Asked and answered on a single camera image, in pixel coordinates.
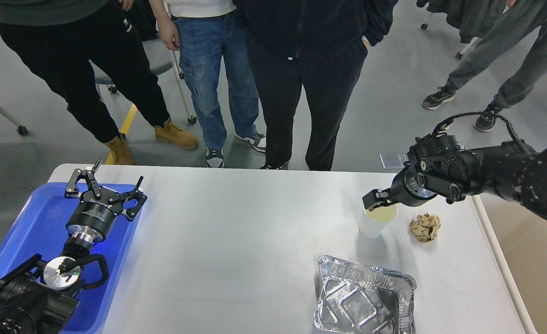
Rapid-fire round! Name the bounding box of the beige plastic bin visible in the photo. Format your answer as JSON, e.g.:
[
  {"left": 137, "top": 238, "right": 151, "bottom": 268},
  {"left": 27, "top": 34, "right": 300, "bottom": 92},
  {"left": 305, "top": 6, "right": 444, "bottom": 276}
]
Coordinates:
[{"left": 479, "top": 194, "right": 547, "bottom": 334}]

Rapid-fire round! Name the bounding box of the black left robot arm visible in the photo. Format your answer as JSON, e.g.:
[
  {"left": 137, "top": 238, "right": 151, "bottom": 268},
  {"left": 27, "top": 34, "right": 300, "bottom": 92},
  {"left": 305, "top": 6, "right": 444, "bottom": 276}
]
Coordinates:
[{"left": 0, "top": 160, "right": 148, "bottom": 334}]

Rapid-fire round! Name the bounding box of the person in grey trousers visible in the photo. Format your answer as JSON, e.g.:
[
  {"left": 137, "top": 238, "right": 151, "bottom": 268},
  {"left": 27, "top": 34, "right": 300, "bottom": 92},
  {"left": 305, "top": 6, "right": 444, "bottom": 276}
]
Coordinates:
[{"left": 422, "top": 0, "right": 547, "bottom": 133}]

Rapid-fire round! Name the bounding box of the white paper cup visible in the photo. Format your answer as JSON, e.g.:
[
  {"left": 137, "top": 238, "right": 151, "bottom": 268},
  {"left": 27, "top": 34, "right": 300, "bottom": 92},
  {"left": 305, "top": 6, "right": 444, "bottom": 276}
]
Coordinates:
[{"left": 357, "top": 205, "right": 398, "bottom": 239}]

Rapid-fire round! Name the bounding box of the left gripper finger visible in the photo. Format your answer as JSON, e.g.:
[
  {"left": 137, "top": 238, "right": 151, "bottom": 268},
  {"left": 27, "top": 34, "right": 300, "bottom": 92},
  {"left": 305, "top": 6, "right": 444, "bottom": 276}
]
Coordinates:
[
  {"left": 111, "top": 176, "right": 148, "bottom": 221},
  {"left": 64, "top": 159, "right": 103, "bottom": 200}
]

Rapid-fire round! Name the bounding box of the metal floor plate left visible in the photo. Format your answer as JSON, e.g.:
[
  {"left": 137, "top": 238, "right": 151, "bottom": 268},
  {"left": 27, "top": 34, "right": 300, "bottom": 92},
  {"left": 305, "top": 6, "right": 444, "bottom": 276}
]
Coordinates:
[{"left": 379, "top": 154, "right": 408, "bottom": 170}]

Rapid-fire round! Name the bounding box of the white rolling chair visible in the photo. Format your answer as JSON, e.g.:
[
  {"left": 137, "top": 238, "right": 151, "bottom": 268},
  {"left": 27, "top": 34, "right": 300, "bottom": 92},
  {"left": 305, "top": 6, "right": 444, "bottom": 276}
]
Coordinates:
[{"left": 91, "top": 39, "right": 197, "bottom": 124}]

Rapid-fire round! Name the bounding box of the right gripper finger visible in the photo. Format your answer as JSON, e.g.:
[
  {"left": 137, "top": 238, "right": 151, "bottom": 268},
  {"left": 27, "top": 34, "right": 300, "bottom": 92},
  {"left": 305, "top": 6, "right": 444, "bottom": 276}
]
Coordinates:
[{"left": 363, "top": 188, "right": 397, "bottom": 211}]

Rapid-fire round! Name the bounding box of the grey chair leg castor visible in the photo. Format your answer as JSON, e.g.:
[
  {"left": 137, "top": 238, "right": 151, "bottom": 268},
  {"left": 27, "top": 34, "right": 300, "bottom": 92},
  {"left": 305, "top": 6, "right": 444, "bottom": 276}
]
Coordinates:
[{"left": 0, "top": 105, "right": 28, "bottom": 137}]

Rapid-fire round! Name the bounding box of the blue plastic tray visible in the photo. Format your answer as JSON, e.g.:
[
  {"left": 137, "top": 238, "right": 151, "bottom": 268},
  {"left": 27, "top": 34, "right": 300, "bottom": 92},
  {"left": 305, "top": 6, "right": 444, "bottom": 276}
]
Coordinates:
[{"left": 0, "top": 182, "right": 141, "bottom": 334}]

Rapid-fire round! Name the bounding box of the person in blue jeans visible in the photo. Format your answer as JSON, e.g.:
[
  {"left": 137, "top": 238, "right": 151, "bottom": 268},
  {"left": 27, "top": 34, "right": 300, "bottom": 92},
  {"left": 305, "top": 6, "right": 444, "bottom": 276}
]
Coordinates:
[{"left": 149, "top": 0, "right": 267, "bottom": 168}]

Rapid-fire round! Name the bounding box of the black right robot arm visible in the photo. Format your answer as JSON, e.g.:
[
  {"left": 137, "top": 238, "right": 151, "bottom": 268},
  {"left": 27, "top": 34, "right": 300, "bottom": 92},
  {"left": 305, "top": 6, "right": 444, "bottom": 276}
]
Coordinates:
[{"left": 363, "top": 116, "right": 547, "bottom": 220}]

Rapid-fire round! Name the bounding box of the crumpled brown paper ball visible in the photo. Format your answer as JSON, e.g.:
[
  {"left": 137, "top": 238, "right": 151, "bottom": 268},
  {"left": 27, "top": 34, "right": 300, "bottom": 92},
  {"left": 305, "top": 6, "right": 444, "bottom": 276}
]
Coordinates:
[{"left": 408, "top": 212, "right": 441, "bottom": 243}]

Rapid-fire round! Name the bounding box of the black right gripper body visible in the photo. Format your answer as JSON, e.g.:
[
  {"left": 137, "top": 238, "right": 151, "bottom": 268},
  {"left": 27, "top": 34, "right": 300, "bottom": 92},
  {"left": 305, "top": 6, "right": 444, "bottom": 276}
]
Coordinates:
[{"left": 388, "top": 166, "right": 438, "bottom": 207}]

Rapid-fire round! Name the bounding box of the person in black clothes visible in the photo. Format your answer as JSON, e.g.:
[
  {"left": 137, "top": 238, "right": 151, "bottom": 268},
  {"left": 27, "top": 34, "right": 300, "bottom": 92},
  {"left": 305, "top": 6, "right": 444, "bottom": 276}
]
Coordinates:
[{"left": 234, "top": 0, "right": 397, "bottom": 171}]

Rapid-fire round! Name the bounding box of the person in tan boots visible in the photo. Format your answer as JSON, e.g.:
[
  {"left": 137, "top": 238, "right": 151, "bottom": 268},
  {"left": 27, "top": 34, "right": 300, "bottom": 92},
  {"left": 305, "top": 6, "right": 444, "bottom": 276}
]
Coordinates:
[{"left": 0, "top": 0, "right": 198, "bottom": 165}]

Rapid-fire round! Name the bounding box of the aluminium foil food tray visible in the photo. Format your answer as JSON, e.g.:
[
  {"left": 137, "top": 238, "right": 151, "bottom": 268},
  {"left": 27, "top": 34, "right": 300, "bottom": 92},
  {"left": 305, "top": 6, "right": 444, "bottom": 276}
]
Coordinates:
[{"left": 314, "top": 255, "right": 416, "bottom": 334}]

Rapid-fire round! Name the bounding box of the white chair with jacket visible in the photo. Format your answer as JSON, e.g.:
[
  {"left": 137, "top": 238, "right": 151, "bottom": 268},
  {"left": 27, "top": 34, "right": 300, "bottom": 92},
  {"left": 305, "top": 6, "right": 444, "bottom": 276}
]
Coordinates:
[{"left": 416, "top": 0, "right": 509, "bottom": 59}]

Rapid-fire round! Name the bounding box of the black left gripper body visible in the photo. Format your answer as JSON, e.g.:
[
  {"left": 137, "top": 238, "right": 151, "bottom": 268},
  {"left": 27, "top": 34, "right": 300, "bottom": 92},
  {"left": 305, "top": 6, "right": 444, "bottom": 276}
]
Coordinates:
[{"left": 66, "top": 186, "right": 134, "bottom": 243}]

